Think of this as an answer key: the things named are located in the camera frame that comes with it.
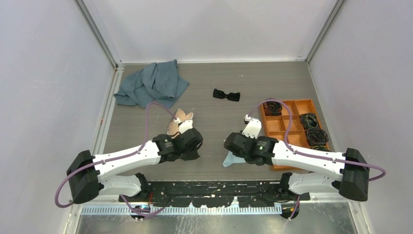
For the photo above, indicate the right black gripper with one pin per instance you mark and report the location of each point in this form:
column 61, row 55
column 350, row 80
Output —
column 246, row 137

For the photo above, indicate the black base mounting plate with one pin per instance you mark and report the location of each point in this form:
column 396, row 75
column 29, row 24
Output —
column 212, row 194

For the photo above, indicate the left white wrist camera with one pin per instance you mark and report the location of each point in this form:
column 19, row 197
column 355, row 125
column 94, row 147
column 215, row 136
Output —
column 181, row 126

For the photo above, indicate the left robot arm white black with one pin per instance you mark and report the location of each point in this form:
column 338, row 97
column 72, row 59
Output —
column 91, row 176

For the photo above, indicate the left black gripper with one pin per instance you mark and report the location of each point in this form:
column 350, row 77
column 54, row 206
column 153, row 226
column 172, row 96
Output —
column 194, row 155

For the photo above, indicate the brown black rolled belt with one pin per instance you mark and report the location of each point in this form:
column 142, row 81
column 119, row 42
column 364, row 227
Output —
column 272, row 108

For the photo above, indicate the light blue cleaning cloth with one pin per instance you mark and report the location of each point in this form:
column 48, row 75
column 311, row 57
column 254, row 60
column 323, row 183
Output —
column 232, row 159

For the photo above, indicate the black sunglasses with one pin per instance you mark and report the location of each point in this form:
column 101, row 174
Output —
column 230, row 96

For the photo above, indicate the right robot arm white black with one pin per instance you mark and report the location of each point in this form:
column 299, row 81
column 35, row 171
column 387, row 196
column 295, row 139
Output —
column 330, row 172

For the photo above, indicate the camouflage rolled belt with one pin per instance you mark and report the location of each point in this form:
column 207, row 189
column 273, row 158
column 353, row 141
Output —
column 309, row 120

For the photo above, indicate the orange compartment tray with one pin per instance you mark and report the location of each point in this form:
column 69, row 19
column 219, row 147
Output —
column 276, row 126

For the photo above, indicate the blue yellow rolled belt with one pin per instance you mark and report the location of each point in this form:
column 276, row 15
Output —
column 320, row 148

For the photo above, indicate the white slotted cable duct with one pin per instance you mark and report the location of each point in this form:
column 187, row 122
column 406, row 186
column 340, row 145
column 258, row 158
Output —
column 230, row 210

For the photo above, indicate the patterned glasses case tan lining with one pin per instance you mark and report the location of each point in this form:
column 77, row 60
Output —
column 182, row 116

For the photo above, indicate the dark braided rolled belt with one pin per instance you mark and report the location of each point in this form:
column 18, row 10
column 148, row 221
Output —
column 316, row 137

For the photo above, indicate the crumpled grey-blue cloth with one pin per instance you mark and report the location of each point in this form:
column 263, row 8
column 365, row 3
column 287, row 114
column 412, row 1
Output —
column 158, row 82

